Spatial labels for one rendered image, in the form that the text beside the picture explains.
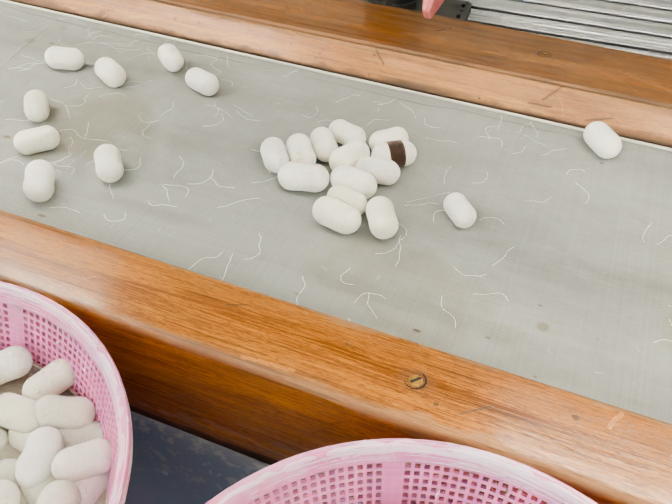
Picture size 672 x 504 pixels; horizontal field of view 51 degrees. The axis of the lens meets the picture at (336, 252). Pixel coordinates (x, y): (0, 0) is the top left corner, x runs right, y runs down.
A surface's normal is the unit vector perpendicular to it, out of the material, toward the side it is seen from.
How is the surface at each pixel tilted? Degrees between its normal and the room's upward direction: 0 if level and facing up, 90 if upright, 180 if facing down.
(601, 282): 0
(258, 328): 0
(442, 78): 45
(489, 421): 0
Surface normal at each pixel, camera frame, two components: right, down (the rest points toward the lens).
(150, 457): 0.03, -0.73
